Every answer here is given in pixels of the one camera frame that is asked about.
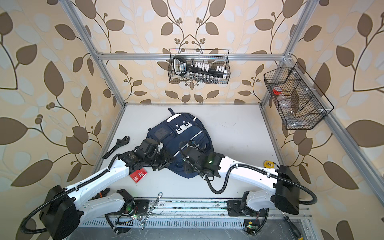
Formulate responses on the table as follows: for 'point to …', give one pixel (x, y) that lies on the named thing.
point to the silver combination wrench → (142, 225)
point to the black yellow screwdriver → (293, 228)
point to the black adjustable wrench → (120, 142)
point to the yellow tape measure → (269, 164)
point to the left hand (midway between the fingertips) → (175, 159)
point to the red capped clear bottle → (277, 90)
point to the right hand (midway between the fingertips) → (187, 165)
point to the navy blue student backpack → (177, 128)
